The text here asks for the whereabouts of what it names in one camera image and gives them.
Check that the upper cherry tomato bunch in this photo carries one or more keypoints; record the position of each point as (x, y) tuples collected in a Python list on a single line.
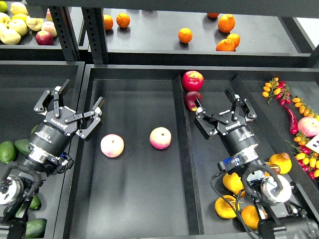
[(278, 90)]

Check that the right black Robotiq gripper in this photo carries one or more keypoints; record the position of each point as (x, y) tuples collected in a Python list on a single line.
[(210, 124)]

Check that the yellow pear with brown spot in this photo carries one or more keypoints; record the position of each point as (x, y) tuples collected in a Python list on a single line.
[(225, 207)]

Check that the dark green avocado lying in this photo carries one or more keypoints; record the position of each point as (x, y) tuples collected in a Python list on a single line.
[(22, 146)]

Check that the yellow pear left of pile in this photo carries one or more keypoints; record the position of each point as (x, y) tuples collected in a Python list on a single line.
[(233, 183)]

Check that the red chili pepper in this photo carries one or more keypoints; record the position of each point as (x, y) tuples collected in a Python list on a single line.
[(293, 128)]

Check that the white label card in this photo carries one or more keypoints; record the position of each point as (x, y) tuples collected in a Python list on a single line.
[(313, 144)]

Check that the black tray divider right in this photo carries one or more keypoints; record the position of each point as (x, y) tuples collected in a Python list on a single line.
[(274, 124)]

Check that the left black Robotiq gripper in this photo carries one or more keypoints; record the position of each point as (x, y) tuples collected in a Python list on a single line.
[(65, 119)]

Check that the bright red apple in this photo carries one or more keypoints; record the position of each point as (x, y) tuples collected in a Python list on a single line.
[(192, 81)]

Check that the yellow pear middle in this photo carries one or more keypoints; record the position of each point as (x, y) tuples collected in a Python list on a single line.
[(274, 167)]

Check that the pink apple centre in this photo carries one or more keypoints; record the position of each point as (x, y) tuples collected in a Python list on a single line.
[(160, 138)]

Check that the black centre tray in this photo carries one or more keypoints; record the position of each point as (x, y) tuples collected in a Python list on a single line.
[(139, 194)]

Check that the black upright post centre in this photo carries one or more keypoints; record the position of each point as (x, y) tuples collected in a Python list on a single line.
[(94, 26)]

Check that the yellow pear right upper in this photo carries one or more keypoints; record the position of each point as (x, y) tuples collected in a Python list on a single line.
[(283, 161)]

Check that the pink apple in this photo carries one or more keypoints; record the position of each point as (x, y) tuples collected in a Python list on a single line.
[(308, 126), (160, 138), (112, 145)]

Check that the black upright post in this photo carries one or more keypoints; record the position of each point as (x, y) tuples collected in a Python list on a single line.
[(65, 32), (94, 26)]

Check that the pale yellow apple with stem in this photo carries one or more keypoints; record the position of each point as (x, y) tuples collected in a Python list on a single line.
[(35, 24)]

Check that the large orange upper right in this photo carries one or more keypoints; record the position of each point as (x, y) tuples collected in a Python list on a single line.
[(226, 23)]

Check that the black upright post left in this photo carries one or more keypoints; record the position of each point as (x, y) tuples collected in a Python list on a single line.
[(65, 32)]

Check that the black tray divider centre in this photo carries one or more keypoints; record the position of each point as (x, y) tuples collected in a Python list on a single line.
[(188, 172)]

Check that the dark red apple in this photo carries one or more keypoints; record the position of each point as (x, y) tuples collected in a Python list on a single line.
[(190, 99)]

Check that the pale peach on shelf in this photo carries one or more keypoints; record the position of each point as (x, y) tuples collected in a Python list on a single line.
[(49, 27)]

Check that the pale yellow apple front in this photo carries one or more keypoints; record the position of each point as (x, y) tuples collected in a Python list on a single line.
[(10, 37)]

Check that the black tray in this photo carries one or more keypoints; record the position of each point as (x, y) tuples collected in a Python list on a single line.
[(21, 85), (139, 194)]

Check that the light green avocado far left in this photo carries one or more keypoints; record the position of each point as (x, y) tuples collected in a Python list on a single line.
[(8, 152)]

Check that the black tray divider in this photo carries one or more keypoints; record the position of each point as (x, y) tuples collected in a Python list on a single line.
[(274, 124), (188, 172)]

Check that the dark green avocado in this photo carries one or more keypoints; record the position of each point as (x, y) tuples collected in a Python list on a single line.
[(35, 203), (22, 146)]

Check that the pale yellow apple middle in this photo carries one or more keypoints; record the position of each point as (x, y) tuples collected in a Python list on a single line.
[(19, 26)]

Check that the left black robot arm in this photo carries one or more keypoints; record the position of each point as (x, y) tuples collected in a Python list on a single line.
[(46, 156)]

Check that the yellow lemon on shelf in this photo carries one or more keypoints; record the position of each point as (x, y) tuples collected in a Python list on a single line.
[(20, 16)]

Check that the orange behind front right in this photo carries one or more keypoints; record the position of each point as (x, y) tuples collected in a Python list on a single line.
[(235, 38)]

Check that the red apple on shelf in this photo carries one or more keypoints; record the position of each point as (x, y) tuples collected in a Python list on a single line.
[(44, 38)]

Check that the pink apple left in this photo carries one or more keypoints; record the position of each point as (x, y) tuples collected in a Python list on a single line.
[(112, 145)]

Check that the pink apple far right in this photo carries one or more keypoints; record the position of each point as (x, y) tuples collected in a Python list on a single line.
[(308, 126)]

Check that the green avocado top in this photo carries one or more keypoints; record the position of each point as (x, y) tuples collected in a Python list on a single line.
[(34, 129)]

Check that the orange centre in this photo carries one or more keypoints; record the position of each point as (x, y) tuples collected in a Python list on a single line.
[(185, 35)]

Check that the black left tray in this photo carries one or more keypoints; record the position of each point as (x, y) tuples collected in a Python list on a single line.
[(21, 85)]

